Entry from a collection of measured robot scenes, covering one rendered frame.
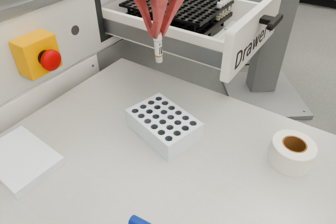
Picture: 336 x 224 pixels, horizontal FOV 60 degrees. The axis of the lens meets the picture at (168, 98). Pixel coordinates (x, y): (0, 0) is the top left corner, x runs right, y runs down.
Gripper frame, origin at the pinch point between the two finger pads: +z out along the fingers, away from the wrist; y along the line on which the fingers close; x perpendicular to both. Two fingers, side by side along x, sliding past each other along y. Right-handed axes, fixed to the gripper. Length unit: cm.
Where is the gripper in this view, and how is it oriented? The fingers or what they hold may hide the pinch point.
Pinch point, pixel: (156, 30)
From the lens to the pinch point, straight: 40.9
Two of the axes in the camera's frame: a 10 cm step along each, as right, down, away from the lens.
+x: 6.5, 4.7, -6.0
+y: -7.6, 3.7, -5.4
